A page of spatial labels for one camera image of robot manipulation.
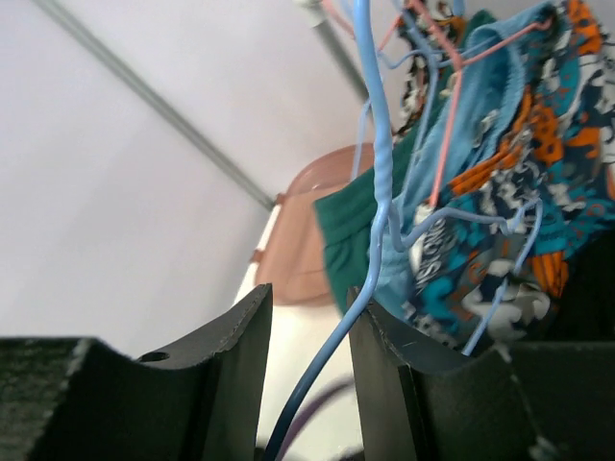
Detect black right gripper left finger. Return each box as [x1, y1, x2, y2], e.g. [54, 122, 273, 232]
[1, 284, 273, 460]

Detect orange black camouflage shorts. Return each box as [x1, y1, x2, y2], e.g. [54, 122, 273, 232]
[393, 1, 467, 144]

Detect dark green shorts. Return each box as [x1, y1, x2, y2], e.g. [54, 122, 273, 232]
[314, 2, 496, 315]

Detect grey frame profile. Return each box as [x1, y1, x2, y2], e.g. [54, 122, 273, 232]
[33, 1, 275, 210]

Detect pink plastic basket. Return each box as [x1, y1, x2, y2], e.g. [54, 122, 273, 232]
[252, 143, 374, 307]

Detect colourful patchwork shorts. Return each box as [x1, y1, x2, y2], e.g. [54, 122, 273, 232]
[374, 1, 614, 352]

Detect blue wire hanger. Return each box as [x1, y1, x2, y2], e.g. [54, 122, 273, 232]
[262, 0, 553, 460]

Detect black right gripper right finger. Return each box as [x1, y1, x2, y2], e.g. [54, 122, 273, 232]
[350, 303, 614, 460]

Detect pink wire hanger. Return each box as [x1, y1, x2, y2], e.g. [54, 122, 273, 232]
[320, 0, 554, 208]

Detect white metal clothes rack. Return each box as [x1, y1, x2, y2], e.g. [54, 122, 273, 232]
[293, 0, 368, 103]

